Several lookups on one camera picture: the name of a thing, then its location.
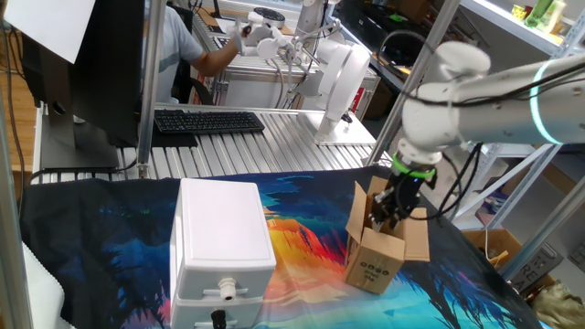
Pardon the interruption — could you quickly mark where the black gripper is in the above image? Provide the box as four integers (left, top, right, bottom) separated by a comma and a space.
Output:
369, 175, 434, 233

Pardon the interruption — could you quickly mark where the small brown cardboard box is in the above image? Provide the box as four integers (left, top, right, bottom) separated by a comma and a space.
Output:
343, 175, 431, 296

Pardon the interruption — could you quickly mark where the white haptic control device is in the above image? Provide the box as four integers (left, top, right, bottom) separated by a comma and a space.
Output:
230, 9, 377, 147

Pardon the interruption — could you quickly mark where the person's bare forearm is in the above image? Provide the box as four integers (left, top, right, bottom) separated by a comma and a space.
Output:
191, 39, 239, 78

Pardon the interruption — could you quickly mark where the person's hand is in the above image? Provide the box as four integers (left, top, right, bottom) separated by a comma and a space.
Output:
230, 22, 251, 52

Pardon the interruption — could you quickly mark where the open brown floor carton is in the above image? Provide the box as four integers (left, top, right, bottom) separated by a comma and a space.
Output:
463, 228, 557, 293

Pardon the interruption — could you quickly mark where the dark lettered plate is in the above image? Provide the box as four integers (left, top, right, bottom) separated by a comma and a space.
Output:
509, 244, 566, 293

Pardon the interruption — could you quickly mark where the silver aluminium case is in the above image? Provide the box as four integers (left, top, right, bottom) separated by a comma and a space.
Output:
213, 61, 380, 121

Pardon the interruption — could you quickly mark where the tan crumpled bag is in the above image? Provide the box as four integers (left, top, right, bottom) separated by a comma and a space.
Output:
532, 281, 585, 329

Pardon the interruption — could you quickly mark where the black keyboard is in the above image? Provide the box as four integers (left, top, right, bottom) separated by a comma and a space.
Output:
154, 108, 266, 135

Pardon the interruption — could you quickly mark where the white robot column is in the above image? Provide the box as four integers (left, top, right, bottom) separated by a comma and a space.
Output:
294, 0, 342, 45

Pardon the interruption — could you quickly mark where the white metal shelf rack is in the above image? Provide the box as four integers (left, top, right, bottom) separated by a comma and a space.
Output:
365, 0, 585, 282

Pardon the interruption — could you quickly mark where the black flat desk mat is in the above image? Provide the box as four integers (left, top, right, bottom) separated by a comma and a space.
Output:
116, 130, 199, 149

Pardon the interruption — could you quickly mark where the round black speaker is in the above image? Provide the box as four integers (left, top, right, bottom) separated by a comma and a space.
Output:
252, 6, 287, 29

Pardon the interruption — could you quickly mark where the green bottle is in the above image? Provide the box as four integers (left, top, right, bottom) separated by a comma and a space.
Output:
524, 0, 554, 28

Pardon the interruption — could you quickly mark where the pale yellow bottle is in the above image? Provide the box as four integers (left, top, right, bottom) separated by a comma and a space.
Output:
546, 0, 568, 33

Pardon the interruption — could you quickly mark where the person in light blue shirt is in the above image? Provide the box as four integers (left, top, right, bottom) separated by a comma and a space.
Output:
154, 5, 205, 104

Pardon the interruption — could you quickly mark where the colourful landscape print cloth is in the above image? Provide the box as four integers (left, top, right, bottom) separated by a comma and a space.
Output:
17, 164, 545, 329

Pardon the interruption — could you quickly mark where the black computer monitor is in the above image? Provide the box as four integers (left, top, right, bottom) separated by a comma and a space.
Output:
20, 0, 147, 171

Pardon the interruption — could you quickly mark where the white paper sheet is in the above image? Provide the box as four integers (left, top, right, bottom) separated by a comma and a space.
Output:
3, 0, 96, 64

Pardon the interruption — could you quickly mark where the white plastic enclosure box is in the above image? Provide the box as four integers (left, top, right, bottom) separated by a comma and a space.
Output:
168, 176, 278, 329

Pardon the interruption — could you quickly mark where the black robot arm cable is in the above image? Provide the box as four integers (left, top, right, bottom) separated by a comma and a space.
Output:
377, 29, 585, 223

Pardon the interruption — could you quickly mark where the white cable gland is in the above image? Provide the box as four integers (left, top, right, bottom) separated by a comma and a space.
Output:
218, 277, 238, 302

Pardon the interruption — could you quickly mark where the black cable gland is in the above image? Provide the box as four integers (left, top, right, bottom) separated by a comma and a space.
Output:
209, 309, 229, 329

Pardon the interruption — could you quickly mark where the aluminium frame post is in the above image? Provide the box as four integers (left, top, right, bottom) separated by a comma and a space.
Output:
135, 0, 168, 179
0, 90, 33, 329

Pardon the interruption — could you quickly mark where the black monitor cable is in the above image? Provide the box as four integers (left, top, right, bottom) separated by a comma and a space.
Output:
0, 20, 29, 209

